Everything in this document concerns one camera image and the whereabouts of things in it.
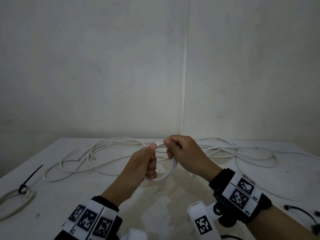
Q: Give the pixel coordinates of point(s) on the black wristband white markers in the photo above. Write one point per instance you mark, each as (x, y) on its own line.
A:
(87, 219)
(240, 194)

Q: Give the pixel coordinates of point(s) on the person's left hand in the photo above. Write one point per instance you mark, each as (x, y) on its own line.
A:
(140, 167)

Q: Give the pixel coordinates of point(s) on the person's right hand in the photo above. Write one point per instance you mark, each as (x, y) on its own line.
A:
(192, 157)

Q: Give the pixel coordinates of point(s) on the black left wristband white markers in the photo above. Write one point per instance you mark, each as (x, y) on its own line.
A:
(87, 219)

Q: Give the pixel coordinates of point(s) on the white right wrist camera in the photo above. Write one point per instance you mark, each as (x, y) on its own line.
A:
(202, 222)

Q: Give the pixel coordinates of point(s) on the person's right forearm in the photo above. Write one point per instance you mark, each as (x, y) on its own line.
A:
(280, 224)

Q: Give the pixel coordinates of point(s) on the person's left forearm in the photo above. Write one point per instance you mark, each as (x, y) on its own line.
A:
(117, 193)

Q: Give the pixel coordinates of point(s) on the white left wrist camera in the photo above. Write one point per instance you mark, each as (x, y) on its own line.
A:
(136, 234)

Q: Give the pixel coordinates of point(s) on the bunch of black zip ties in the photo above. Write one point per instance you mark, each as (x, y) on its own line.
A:
(300, 209)

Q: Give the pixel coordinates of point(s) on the black plastic zip tie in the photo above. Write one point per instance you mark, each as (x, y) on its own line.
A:
(32, 176)

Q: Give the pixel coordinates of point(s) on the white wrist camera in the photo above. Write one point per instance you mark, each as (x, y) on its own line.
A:
(136, 234)
(202, 222)

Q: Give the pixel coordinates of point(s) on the black right wristband white markers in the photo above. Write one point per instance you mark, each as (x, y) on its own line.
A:
(240, 194)

